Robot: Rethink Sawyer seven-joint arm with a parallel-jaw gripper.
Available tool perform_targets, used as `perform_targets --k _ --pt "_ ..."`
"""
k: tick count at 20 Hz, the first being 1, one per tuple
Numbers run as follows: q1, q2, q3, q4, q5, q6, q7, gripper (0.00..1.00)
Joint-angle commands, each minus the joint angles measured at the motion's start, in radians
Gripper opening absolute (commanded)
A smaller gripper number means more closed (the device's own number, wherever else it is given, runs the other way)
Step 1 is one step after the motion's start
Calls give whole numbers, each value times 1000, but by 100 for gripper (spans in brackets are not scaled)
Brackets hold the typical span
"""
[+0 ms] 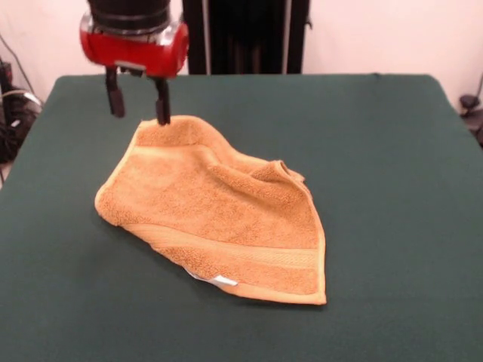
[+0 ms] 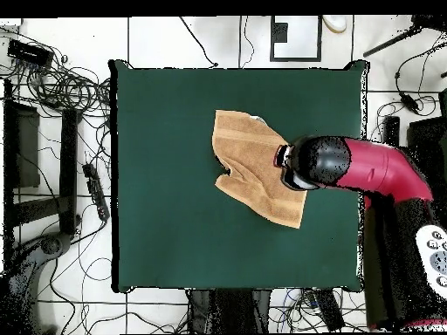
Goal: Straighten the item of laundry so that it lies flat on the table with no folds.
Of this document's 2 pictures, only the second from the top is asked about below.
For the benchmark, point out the black power strip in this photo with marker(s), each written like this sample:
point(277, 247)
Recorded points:
point(328, 310)
point(96, 192)

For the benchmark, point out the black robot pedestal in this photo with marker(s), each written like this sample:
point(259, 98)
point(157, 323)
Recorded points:
point(230, 310)

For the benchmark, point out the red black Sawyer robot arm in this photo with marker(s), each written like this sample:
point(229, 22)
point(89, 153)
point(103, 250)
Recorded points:
point(377, 167)

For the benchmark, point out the dark green table cloth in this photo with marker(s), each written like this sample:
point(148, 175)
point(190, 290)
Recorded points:
point(157, 174)

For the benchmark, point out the black rectangular floor frame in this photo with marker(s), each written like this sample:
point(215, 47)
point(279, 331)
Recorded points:
point(271, 42)

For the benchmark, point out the black metal stand frame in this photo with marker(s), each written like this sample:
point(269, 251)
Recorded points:
point(390, 129)
point(68, 157)

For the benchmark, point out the black network switch box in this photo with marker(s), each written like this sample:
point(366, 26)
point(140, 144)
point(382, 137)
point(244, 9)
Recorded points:
point(29, 53)

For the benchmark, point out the orange terry towel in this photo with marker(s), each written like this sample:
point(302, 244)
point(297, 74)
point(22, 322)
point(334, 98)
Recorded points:
point(251, 164)

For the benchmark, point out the grey curved base leg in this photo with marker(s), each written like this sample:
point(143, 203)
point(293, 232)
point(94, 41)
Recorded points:
point(49, 246)

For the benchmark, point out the black power adapter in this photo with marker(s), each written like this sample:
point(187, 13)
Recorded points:
point(408, 102)

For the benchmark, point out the black tripod leg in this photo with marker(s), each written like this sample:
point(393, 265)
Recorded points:
point(387, 43)

